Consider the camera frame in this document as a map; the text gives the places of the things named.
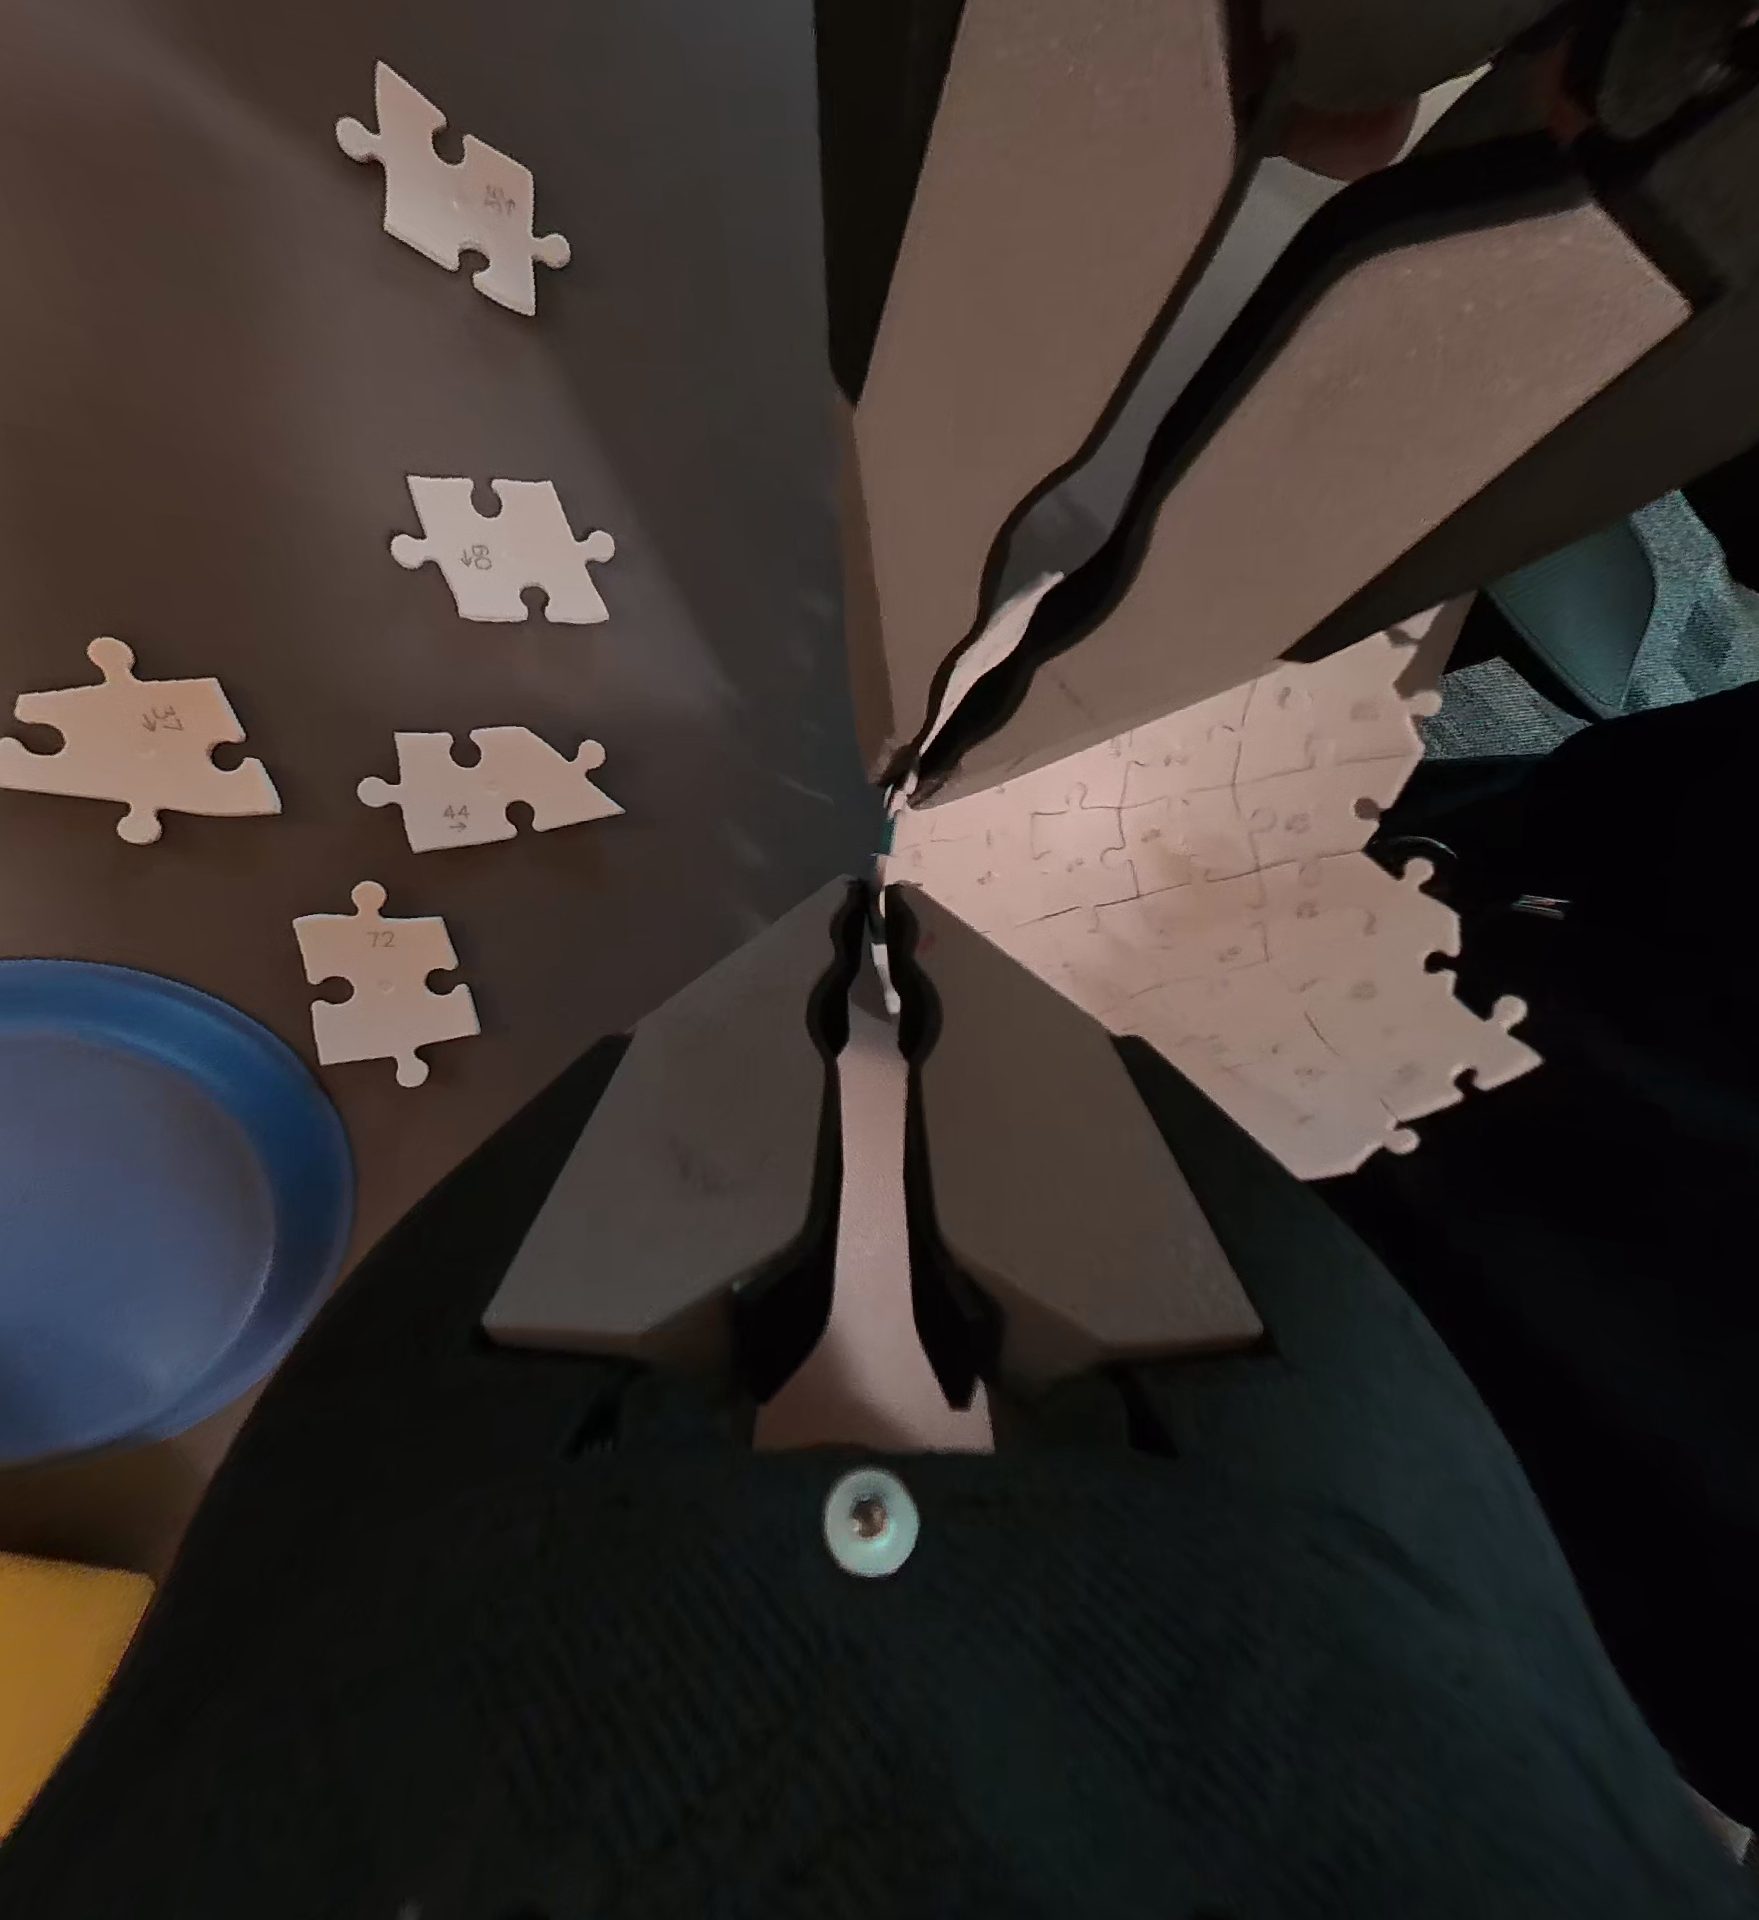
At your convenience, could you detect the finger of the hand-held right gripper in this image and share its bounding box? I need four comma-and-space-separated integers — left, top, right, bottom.
910, 150, 1698, 797
849, 0, 1259, 784

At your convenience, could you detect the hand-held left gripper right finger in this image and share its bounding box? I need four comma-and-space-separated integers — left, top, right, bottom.
882, 878, 1266, 1412

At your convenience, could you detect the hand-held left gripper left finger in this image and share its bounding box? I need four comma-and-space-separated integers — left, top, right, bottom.
476, 878, 882, 1412

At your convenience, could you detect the assembled white puzzle section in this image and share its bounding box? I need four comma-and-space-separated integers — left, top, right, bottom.
880, 628, 1546, 1184

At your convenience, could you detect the single white puzzle piece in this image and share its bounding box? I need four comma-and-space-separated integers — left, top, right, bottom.
389, 475, 616, 628
0, 637, 283, 847
358, 725, 625, 855
292, 880, 482, 1090
335, 61, 575, 320

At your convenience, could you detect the person's right hand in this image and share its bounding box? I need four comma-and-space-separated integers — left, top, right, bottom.
1276, 82, 1427, 180

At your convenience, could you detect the blue plastic dish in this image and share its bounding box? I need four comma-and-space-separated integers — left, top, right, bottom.
0, 960, 358, 1470

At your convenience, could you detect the yellow plastic bin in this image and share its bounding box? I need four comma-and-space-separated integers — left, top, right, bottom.
0, 1537, 158, 1920

